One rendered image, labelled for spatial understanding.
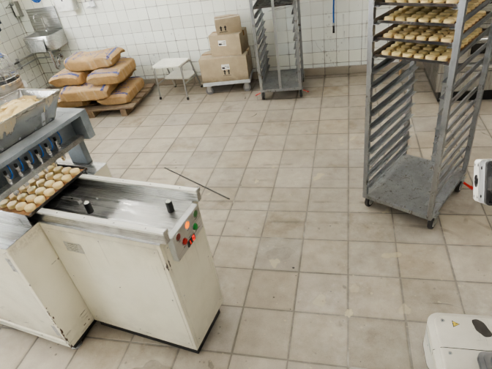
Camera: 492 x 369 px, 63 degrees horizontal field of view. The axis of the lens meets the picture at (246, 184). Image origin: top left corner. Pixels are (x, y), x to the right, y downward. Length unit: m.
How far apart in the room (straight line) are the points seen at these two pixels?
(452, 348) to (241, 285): 1.21
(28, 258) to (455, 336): 1.97
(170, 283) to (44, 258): 0.68
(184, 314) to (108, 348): 0.67
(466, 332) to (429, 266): 0.69
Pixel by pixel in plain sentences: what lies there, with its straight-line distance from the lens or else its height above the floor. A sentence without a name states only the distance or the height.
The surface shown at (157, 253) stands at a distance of 1.74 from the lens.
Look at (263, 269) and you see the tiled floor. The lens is 2.63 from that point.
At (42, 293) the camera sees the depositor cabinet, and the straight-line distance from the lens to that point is 2.27.
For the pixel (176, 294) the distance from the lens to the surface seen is 1.91.
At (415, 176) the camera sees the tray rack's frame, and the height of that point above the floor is 0.15.
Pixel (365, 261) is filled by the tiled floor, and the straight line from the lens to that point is 2.66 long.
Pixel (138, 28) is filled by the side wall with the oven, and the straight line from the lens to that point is 5.92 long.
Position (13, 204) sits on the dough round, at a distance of 2.20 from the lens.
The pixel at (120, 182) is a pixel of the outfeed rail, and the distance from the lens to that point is 2.07.
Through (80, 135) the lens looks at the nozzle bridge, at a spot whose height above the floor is 1.05.
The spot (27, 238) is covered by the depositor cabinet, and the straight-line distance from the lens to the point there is 2.13.
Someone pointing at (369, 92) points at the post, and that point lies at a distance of 2.55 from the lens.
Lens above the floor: 1.92
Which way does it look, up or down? 34 degrees down
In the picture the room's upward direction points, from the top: 10 degrees counter-clockwise
